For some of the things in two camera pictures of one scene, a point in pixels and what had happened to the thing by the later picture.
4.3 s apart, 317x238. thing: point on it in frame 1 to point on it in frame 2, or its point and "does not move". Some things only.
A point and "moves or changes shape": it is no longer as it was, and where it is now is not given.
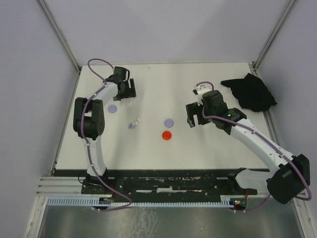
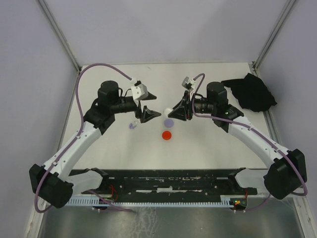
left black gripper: [131, 92] to [147, 114]
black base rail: [169, 182] does not move
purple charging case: [169, 123] does not move
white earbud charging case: [128, 101] moves or changes shape
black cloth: [250, 92] does not move
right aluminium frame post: [289, 4] does not move
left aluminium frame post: [43, 6] does not move
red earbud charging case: [166, 135] does not move
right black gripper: [192, 109] to [183, 110]
